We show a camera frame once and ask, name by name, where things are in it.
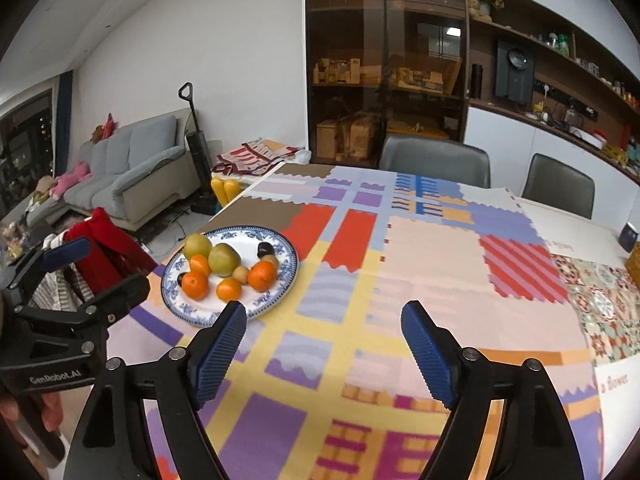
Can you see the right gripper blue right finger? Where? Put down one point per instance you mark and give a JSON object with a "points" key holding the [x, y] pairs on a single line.
{"points": [[534, 439]]}

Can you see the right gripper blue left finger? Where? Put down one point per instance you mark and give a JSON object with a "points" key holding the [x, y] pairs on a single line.
{"points": [[112, 439]]}

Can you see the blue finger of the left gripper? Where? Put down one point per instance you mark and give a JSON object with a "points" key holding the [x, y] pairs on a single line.
{"points": [[58, 258]]}

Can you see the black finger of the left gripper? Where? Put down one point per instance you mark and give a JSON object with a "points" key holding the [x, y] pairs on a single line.
{"points": [[105, 309]]}

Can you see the large orange front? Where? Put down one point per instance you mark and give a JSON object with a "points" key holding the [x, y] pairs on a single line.
{"points": [[196, 286]]}

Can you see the orange mandarin back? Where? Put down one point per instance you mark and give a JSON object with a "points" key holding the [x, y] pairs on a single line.
{"points": [[199, 264]]}

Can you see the orange mandarin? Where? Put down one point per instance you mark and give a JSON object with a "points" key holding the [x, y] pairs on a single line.
{"points": [[262, 276], [199, 264], [229, 289]]}

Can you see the yellow-green pear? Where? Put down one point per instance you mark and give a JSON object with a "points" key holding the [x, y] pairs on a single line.
{"points": [[196, 245]]}

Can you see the green apple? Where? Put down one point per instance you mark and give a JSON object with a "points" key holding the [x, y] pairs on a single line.
{"points": [[223, 259]]}

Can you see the brown kiwi front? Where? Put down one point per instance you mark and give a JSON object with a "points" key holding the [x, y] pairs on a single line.
{"points": [[240, 274]]}

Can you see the brown kiwi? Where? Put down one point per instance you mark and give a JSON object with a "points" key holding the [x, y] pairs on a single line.
{"points": [[271, 259], [240, 274]]}

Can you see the orange mandarin front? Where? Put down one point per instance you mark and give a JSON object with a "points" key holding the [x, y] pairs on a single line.
{"points": [[262, 276]]}

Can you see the brown kiwi back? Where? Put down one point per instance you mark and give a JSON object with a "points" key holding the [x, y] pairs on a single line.
{"points": [[271, 259]]}

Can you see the red cloth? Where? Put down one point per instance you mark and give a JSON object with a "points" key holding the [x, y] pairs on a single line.
{"points": [[114, 255]]}

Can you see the pink plush toy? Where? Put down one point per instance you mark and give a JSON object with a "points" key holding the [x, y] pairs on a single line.
{"points": [[70, 177]]}

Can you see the white paper sheet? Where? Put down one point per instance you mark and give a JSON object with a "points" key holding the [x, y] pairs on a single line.
{"points": [[619, 393]]}

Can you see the grey sofa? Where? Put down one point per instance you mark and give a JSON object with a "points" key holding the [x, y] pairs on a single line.
{"points": [[133, 175]]}

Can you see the black upright vacuum cleaner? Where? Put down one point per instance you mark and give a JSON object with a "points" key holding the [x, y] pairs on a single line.
{"points": [[206, 203]]}

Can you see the floral patterned mat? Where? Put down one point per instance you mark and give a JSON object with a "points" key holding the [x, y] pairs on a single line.
{"points": [[606, 301]]}

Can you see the blue white porcelain plate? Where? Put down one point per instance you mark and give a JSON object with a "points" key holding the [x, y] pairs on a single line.
{"points": [[250, 264]]}

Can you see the yellow white kids chair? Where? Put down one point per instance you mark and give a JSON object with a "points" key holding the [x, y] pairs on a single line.
{"points": [[225, 190]]}

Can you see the wicker basket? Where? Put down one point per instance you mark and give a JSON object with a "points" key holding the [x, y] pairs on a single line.
{"points": [[633, 264]]}

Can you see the small kids table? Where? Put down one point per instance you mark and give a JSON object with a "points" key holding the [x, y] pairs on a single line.
{"points": [[256, 158]]}

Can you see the colourful patchwork tablecloth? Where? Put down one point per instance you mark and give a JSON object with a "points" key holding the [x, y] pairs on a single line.
{"points": [[324, 385]]}

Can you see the dark blue mug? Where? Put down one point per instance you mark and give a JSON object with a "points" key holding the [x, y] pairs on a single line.
{"points": [[628, 237]]}

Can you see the grey chair right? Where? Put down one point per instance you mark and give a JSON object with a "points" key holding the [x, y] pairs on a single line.
{"points": [[555, 184]]}

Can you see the grey chair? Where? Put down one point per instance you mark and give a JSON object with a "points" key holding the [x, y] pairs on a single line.
{"points": [[555, 184], [436, 158]]}

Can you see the grey chair left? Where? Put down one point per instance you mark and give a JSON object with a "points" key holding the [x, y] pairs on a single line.
{"points": [[436, 158]]}

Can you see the dark glass cabinet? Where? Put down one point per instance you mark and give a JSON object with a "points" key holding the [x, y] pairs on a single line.
{"points": [[381, 67]]}

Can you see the black wall coffee machine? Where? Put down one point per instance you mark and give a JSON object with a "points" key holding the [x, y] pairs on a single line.
{"points": [[514, 75]]}

